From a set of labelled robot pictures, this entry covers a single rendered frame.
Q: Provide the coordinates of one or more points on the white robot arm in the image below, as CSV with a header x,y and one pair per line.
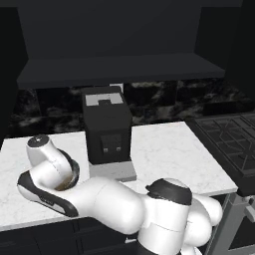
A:
x,y
113,205

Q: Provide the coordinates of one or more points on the black coffee machine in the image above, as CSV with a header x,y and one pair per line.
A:
x,y
106,132

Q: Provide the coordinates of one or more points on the black hob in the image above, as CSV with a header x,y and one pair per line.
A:
x,y
229,146

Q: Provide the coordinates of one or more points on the dark base cabinets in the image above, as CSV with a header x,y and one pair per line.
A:
x,y
50,237

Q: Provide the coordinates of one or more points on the grey oven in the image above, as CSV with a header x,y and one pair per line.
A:
x,y
232,225

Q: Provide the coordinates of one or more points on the dark open wall cabinet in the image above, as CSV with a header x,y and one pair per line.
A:
x,y
116,71

